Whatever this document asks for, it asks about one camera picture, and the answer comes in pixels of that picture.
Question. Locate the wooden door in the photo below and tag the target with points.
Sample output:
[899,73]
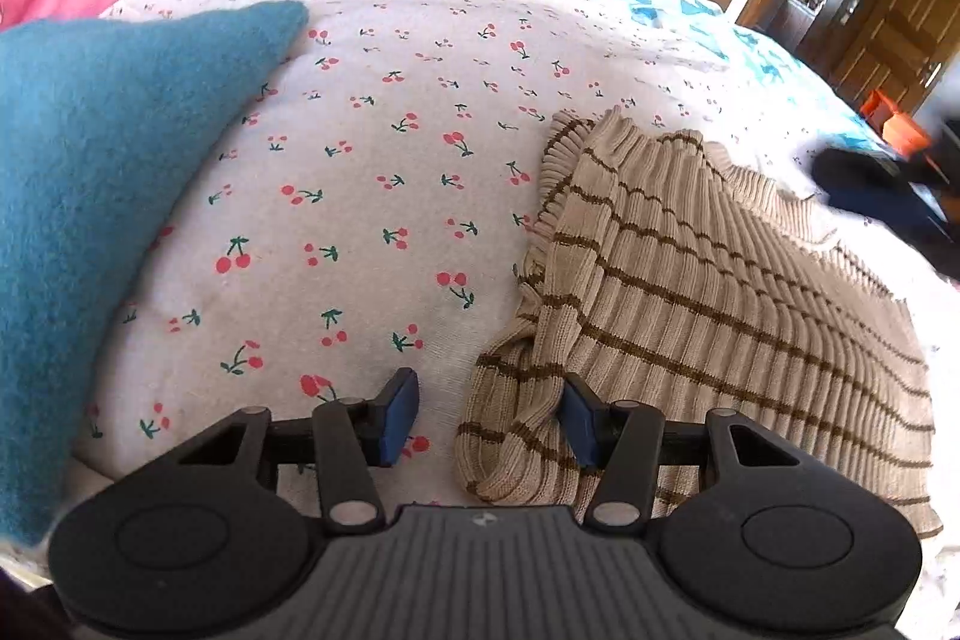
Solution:
[907,18]

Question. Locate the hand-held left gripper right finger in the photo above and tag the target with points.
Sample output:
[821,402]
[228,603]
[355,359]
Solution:
[581,422]

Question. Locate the white cherry print blanket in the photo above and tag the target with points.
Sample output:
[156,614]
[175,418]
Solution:
[375,123]

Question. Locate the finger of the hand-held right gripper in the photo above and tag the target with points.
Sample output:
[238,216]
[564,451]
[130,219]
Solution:
[855,179]

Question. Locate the beige brown striped sweater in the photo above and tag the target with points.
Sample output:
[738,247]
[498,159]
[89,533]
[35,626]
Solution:
[712,325]

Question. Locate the teal fleece garment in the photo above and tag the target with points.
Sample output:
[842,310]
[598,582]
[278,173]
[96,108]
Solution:
[90,197]

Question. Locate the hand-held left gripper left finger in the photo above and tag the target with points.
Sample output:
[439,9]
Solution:
[396,419]

